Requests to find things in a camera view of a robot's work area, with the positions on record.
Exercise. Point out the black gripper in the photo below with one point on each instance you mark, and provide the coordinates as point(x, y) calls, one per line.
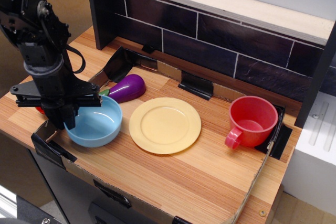
point(56, 89)

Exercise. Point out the light blue bowl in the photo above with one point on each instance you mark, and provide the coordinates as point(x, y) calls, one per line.
point(97, 126)

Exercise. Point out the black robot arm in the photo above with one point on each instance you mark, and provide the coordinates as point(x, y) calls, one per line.
point(42, 39)

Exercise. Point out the cardboard fence with black tape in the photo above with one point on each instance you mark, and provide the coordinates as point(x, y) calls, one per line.
point(205, 183)

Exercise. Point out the yellow plate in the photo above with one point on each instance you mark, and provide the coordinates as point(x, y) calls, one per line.
point(165, 125)

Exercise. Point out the red toy strawberry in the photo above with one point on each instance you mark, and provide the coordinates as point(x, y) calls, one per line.
point(39, 109)

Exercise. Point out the purple toy eggplant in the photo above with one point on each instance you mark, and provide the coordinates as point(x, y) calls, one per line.
point(129, 88)

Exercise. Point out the red cup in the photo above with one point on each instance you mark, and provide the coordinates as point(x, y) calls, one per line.
point(252, 120)

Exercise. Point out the white wooden shelf board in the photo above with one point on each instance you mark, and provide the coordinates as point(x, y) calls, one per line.
point(288, 22)

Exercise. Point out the white appliance at right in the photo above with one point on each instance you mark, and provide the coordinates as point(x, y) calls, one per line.
point(310, 176)

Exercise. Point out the dark shelf post right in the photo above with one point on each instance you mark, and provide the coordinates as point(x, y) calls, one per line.
point(318, 78)

